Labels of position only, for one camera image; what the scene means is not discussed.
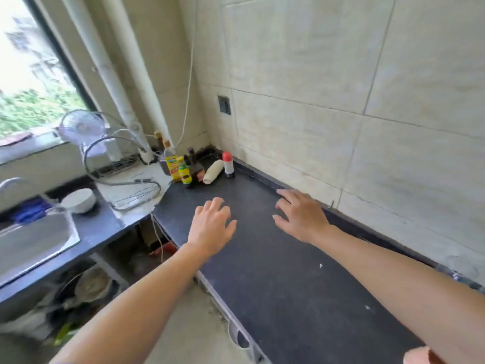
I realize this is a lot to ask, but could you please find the person's left hand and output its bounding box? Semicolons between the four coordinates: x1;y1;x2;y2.
186;197;238;259

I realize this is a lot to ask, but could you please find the white drain pipe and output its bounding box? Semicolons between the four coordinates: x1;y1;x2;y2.
60;0;157;164

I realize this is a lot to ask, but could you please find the stainless steel sink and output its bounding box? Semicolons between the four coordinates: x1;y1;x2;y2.
0;210;81;289

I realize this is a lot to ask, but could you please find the person's right forearm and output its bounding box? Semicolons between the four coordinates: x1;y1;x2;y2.
314;225;485;364

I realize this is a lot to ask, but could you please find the green yellow sauce bottle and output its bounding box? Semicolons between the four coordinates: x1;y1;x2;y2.
176;156;193;186

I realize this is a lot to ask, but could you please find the beige roll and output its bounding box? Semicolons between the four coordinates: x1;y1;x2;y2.
203;159;225;186

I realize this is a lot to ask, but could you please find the person's left forearm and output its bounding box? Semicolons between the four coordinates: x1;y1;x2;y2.
49;242;214;364

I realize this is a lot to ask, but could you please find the metal dish rack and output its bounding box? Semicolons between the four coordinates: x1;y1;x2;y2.
83;136;162;211

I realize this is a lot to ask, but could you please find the black window frame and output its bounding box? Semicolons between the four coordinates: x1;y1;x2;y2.
22;0;100;111

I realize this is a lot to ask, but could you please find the metal faucet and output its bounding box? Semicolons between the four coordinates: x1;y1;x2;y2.
0;177;26;198

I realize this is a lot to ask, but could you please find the white desk fan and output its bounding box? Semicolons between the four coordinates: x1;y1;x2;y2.
58;109;122;162

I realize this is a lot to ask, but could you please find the white cable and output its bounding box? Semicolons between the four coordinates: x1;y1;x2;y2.
175;0;199;149

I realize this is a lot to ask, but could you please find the white plastic box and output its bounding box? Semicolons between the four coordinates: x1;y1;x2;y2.
0;130;64;164

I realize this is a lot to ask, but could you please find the brown round plate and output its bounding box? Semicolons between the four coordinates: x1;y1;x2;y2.
0;132;33;147

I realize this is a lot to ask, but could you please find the red capped white bottle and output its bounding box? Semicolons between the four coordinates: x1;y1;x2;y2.
222;151;236;180

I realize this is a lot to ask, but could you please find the yellow label oil bottle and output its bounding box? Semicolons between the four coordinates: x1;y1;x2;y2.
163;140;182;183

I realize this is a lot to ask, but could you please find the person's right hand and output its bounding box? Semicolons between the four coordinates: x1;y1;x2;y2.
272;189;333;246

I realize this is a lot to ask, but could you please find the blue cloth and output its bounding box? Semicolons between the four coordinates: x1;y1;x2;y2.
9;197;52;224

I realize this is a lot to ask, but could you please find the white bowl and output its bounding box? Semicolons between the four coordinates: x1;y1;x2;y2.
60;188;97;215

